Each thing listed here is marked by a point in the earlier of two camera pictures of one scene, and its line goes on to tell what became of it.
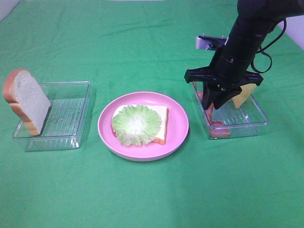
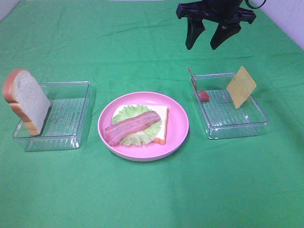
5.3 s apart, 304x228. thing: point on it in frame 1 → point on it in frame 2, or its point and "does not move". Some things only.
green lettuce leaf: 135,125 does not move
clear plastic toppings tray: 228,122 does not move
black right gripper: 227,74 → 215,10
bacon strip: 217,129 → 115,132
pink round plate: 177,127 does not move
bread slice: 163,110 does not move
